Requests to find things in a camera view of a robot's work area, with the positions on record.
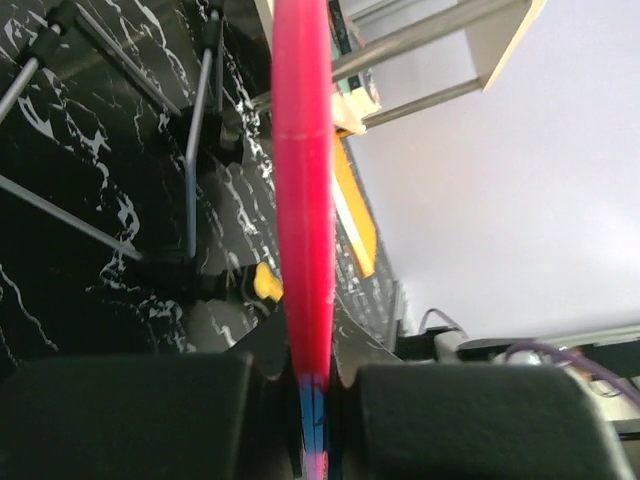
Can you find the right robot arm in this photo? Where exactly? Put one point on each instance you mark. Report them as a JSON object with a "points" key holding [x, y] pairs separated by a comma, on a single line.
{"points": [[616, 349]]}

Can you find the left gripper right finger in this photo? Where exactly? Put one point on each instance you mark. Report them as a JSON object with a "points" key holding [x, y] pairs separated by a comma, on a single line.
{"points": [[352, 347]]}

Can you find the black marble pattern mat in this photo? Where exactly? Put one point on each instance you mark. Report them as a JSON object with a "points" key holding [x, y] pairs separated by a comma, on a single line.
{"points": [[73, 311]]}

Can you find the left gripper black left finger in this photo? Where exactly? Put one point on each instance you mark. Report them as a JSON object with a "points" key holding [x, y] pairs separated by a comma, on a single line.
{"points": [[272, 429]]}

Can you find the blue book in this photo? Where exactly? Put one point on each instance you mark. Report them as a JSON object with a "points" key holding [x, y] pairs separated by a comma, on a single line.
{"points": [[312, 404]]}

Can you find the orange folder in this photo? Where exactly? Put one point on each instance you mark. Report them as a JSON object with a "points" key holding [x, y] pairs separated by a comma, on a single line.
{"points": [[353, 211]]}

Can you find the teal paperback book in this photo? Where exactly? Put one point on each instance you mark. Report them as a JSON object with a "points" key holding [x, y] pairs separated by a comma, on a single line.
{"points": [[361, 86]]}

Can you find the pink framed whiteboard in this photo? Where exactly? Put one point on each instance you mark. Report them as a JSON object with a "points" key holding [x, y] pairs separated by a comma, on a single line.
{"points": [[302, 130]]}

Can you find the yellow whiteboard eraser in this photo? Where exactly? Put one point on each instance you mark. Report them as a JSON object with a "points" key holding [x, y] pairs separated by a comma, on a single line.
{"points": [[260, 288]]}

